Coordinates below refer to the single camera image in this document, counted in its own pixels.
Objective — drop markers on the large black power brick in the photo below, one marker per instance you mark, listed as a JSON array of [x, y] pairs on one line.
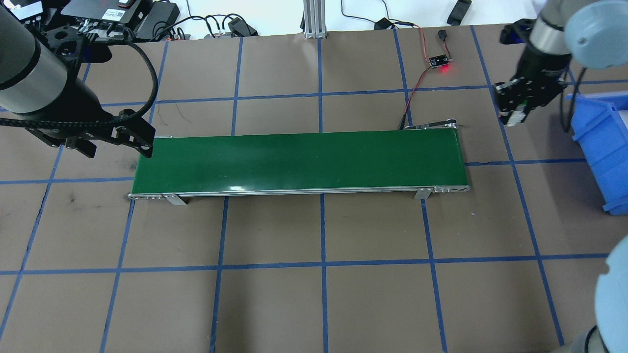
[[158, 19]]

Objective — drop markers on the green push button white base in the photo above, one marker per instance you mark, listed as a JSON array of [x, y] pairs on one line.
[[514, 118]]

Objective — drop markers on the blue open-front plastic bin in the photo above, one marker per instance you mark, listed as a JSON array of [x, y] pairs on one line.
[[603, 147]]

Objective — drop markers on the small circuit board red LED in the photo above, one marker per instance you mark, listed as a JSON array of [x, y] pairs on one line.
[[439, 62]]

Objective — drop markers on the black barrel connector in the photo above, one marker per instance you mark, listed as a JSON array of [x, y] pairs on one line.
[[442, 34]]

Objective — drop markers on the green belt conveyor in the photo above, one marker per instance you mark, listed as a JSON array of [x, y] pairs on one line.
[[294, 162]]

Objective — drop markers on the black flat electronics box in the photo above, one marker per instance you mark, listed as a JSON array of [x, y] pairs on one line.
[[41, 22]]

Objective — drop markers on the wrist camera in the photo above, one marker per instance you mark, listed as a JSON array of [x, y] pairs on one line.
[[515, 32], [68, 41]]

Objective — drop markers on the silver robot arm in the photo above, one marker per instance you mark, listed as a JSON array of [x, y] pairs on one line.
[[596, 34], [24, 59]]

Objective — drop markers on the small black power adapter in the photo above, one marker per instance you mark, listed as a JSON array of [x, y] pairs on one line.
[[458, 12]]

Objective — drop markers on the black computer with label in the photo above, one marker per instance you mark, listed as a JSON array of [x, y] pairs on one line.
[[105, 12]]

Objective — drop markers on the red white connector bundle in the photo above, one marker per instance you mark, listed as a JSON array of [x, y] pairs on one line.
[[174, 34]]

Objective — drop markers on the small black square device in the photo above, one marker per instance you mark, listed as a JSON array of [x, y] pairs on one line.
[[385, 23]]

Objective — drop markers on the aluminium profile post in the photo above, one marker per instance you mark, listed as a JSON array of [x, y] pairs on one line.
[[314, 17]]

